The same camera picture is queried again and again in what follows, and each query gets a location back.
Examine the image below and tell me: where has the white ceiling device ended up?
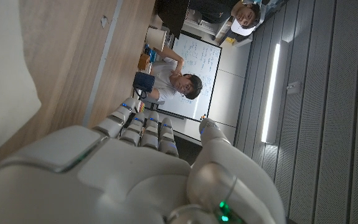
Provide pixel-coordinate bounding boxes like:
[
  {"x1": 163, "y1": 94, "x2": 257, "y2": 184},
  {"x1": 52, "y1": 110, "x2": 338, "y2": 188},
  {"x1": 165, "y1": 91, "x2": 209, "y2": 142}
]
[{"x1": 286, "y1": 81, "x2": 301, "y2": 96}]

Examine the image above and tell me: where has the dark blue mug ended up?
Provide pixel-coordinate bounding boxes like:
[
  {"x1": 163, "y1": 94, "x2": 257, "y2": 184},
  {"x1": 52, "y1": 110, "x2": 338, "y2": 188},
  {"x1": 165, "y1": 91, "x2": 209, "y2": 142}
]
[{"x1": 132, "y1": 71, "x2": 156, "y2": 100}]

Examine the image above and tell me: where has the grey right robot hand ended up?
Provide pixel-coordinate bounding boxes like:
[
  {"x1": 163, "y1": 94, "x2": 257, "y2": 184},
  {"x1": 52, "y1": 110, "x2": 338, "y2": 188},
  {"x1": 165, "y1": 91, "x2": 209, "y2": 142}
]
[{"x1": 0, "y1": 97, "x2": 287, "y2": 224}]

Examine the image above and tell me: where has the beige paper napkin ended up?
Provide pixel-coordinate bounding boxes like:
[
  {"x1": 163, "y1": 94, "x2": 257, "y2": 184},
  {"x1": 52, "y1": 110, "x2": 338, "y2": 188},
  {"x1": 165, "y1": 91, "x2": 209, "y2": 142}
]
[{"x1": 0, "y1": 0, "x2": 42, "y2": 166}]

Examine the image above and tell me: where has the long ceiling light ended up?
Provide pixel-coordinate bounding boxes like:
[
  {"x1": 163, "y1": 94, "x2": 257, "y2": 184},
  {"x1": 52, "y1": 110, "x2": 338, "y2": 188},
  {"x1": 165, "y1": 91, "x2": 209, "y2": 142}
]
[{"x1": 260, "y1": 42, "x2": 281, "y2": 144}]

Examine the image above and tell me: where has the seated person white shirt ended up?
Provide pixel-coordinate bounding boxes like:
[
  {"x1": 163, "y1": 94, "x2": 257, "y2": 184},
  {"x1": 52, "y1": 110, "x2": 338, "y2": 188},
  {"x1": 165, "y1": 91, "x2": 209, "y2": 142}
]
[{"x1": 149, "y1": 46, "x2": 204, "y2": 102}]

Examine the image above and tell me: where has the orange block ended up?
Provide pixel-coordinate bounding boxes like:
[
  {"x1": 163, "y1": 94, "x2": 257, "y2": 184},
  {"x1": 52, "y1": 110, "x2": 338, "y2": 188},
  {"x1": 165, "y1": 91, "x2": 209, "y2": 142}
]
[{"x1": 137, "y1": 53, "x2": 151, "y2": 71}]

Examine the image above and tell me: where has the whiteboard with black frame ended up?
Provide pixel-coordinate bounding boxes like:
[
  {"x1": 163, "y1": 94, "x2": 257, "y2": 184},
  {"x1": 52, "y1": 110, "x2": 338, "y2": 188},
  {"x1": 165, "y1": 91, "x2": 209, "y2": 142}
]
[{"x1": 157, "y1": 30, "x2": 223, "y2": 123}]

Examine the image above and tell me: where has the standing person black shirt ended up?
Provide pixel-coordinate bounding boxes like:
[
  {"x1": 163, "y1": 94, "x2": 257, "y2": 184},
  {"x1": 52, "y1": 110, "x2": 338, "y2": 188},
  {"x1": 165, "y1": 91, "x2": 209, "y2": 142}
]
[{"x1": 188, "y1": 0, "x2": 262, "y2": 30}]

